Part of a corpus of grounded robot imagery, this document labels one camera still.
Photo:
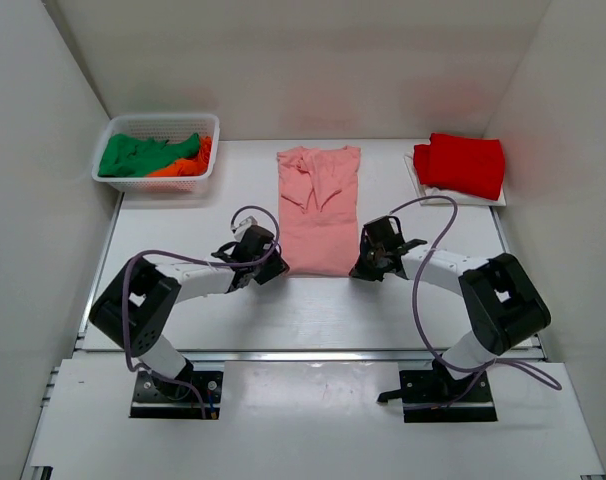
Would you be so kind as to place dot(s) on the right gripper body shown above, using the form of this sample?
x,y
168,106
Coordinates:
x,y
374,254

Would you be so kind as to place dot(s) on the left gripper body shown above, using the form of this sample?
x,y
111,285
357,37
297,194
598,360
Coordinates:
x,y
258,268

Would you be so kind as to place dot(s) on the pink t-shirt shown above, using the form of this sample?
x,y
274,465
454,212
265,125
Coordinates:
x,y
318,193

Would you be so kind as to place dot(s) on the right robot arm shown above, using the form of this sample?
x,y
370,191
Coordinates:
x,y
503,306

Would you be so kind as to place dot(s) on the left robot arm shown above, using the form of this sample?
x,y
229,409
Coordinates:
x,y
134,308

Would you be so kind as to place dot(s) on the folded white t-shirt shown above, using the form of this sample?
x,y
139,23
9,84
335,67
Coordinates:
x,y
434,195

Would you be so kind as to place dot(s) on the orange t-shirt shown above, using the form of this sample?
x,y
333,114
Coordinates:
x,y
194,166

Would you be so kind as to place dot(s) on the folded red t-shirt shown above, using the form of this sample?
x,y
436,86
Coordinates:
x,y
470,166

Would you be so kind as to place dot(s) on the white plastic basket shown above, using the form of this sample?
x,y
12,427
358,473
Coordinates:
x,y
174,127

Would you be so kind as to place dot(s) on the green t-shirt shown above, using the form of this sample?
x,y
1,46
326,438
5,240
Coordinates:
x,y
128,157

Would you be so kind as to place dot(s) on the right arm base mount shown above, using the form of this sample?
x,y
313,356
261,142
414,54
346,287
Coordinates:
x,y
432,395

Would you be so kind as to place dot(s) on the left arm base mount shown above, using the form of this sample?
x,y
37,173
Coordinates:
x,y
154,399

